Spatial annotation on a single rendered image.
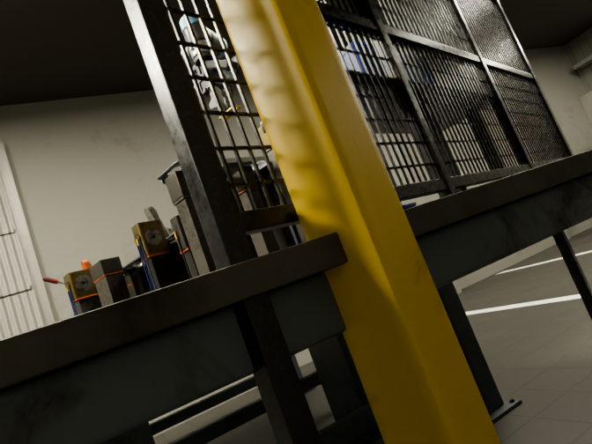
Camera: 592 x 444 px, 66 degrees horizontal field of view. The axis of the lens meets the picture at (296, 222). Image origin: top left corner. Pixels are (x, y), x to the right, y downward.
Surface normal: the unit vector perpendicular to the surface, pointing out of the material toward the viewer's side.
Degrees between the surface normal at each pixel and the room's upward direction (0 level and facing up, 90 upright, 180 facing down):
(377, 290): 90
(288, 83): 90
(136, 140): 90
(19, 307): 90
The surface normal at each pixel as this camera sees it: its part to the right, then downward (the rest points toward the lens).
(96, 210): 0.41, -0.29
